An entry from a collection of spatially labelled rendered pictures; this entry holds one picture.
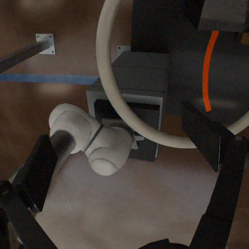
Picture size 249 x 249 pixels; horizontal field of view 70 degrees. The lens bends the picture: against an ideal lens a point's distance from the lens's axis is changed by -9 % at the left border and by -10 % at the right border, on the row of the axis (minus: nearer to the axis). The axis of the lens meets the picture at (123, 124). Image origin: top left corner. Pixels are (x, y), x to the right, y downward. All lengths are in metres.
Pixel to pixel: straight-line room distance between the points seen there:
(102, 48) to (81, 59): 1.52
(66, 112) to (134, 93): 0.35
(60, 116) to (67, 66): 1.22
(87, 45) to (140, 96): 1.01
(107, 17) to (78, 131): 0.49
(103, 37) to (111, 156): 0.53
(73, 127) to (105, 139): 0.15
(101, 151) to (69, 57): 1.31
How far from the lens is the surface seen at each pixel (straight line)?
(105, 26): 0.40
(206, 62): 1.71
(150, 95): 0.96
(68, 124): 0.78
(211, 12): 0.97
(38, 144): 0.18
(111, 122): 0.99
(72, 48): 1.92
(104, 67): 0.40
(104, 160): 0.80
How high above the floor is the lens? 1.64
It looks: 52 degrees down
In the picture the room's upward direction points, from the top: 157 degrees counter-clockwise
